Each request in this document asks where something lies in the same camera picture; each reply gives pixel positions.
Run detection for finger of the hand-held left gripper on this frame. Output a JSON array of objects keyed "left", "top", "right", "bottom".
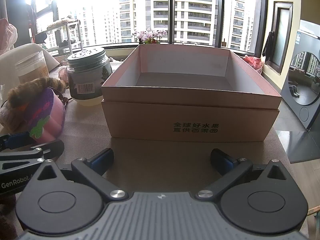
[
  {"left": 0, "top": 131, "right": 36, "bottom": 153},
  {"left": 0, "top": 139, "right": 65, "bottom": 170}
]

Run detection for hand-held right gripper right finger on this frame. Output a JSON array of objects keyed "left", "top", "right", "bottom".
[{"left": 195, "top": 148, "right": 291, "bottom": 202}]

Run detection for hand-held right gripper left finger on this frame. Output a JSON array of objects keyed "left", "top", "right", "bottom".
[{"left": 32, "top": 148, "right": 128, "bottom": 202}]

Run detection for brown purple pink plush toy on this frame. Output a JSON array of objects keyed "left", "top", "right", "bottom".
[{"left": 0, "top": 77, "right": 67, "bottom": 144}]

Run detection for pink cardboard box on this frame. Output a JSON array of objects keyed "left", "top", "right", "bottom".
[{"left": 101, "top": 44, "right": 282, "bottom": 142}]

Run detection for beige tablecloth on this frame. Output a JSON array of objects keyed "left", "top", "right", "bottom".
[{"left": 0, "top": 57, "right": 298, "bottom": 240}]

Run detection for clear plastic tub with lid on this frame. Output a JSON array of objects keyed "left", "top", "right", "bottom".
[{"left": 15, "top": 51, "right": 50, "bottom": 84}]

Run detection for glass jar with grey lid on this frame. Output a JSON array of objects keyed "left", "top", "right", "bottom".
[{"left": 66, "top": 47, "right": 113, "bottom": 106}]

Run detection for beige cushion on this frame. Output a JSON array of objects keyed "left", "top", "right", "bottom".
[{"left": 0, "top": 43, "right": 61, "bottom": 100}]

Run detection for pink plastic bag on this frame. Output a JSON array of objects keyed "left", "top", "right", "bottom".
[{"left": 241, "top": 54, "right": 263, "bottom": 74}]

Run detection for pink fluffy cloth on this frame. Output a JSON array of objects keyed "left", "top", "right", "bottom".
[{"left": 0, "top": 17, "right": 18, "bottom": 54}]

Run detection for washing machine with round door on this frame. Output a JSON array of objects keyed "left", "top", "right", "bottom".
[{"left": 280, "top": 19, "right": 320, "bottom": 164}]

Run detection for metal storage rack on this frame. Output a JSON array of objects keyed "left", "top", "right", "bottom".
[{"left": 32, "top": 17, "right": 84, "bottom": 55}]

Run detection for black hanging bag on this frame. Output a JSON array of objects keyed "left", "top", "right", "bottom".
[{"left": 262, "top": 31, "right": 275, "bottom": 61}]

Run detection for potted purple flowers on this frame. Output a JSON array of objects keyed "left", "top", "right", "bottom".
[{"left": 132, "top": 28, "right": 168, "bottom": 45}]

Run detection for dark framed door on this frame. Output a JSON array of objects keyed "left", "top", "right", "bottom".
[{"left": 265, "top": 1, "right": 293, "bottom": 74}]

